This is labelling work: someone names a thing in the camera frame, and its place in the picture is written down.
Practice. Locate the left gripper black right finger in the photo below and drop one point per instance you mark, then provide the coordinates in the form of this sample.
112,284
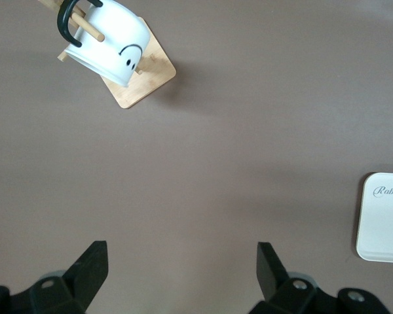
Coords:
272,278

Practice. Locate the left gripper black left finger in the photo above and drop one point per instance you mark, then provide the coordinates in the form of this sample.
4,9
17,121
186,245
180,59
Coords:
85,278

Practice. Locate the wooden cup rack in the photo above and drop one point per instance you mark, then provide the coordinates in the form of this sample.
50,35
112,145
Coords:
150,81

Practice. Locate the white rectangular rabbit tray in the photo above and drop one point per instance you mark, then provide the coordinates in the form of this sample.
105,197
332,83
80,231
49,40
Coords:
384,222

